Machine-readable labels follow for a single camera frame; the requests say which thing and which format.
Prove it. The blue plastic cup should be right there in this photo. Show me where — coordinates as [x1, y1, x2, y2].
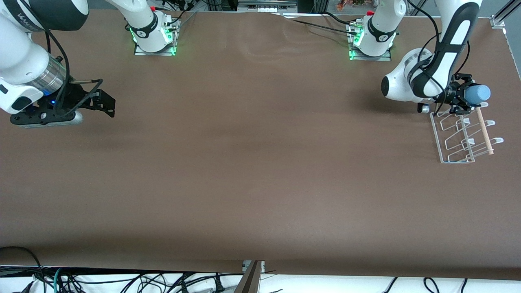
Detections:
[465, 84, 491, 104]

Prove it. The brown table cover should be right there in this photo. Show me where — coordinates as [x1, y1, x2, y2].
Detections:
[0, 8, 521, 281]

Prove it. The white power strip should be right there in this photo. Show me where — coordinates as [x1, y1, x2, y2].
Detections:
[237, 0, 298, 13]

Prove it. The dark angled beam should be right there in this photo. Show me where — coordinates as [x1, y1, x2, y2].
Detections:
[234, 260, 263, 293]

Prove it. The white wire cup rack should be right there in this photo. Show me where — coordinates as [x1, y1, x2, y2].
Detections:
[429, 102, 505, 164]

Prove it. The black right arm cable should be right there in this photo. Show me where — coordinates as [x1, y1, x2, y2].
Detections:
[44, 29, 105, 115]

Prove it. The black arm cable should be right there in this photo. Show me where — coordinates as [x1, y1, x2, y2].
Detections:
[406, 0, 473, 117]
[44, 29, 105, 115]

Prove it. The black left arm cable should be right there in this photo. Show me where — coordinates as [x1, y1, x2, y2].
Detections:
[406, 0, 473, 117]

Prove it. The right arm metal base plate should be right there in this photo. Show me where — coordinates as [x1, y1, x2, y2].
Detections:
[134, 17, 180, 57]

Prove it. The aluminium frame profile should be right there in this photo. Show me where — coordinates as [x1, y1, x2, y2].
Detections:
[490, 0, 521, 30]

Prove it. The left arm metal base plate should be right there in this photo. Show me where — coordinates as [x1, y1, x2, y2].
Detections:
[348, 21, 392, 62]

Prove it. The black cable on table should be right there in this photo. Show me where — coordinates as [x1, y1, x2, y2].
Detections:
[280, 11, 361, 36]

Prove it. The thick black looped cable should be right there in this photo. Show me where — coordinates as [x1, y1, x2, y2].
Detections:
[0, 246, 44, 293]

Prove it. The teal cable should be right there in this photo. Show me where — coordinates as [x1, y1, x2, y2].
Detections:
[52, 267, 65, 293]

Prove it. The black cable with plug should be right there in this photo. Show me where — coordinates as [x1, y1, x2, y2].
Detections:
[171, 272, 226, 293]

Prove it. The small metal bracket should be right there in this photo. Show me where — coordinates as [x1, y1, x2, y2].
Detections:
[242, 260, 266, 274]

